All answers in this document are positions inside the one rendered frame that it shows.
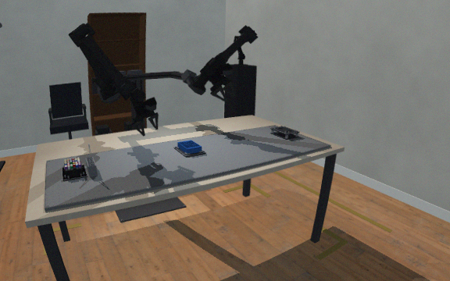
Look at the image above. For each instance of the blue tube rack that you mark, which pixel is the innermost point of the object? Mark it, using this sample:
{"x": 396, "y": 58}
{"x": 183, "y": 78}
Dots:
{"x": 189, "y": 146}

